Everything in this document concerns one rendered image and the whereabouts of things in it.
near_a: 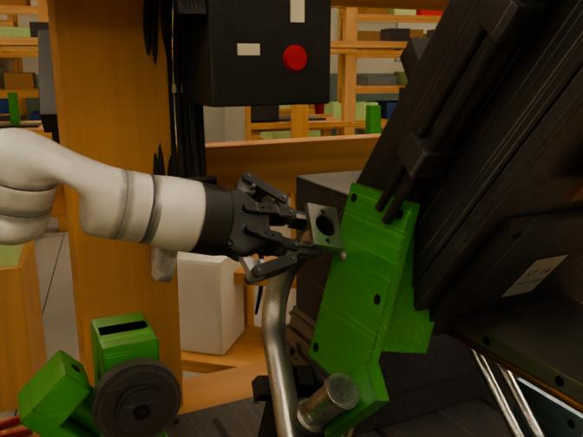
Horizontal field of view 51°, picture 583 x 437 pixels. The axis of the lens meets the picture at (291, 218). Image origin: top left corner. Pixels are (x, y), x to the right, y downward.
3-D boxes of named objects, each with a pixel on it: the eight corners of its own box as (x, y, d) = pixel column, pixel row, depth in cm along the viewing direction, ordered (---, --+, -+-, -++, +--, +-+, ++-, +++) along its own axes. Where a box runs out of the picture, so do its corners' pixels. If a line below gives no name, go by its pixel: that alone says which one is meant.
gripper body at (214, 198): (201, 233, 59) (286, 246, 63) (197, 162, 63) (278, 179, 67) (174, 268, 64) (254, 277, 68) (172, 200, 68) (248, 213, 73)
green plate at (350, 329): (421, 403, 66) (474, 214, 63) (358, 401, 62) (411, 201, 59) (364, 357, 76) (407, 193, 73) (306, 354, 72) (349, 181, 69)
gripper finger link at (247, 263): (224, 251, 65) (239, 244, 67) (248, 288, 64) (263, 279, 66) (233, 241, 63) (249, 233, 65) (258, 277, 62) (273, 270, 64)
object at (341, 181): (514, 389, 97) (535, 179, 89) (350, 439, 85) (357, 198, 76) (440, 343, 113) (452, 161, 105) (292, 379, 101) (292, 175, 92)
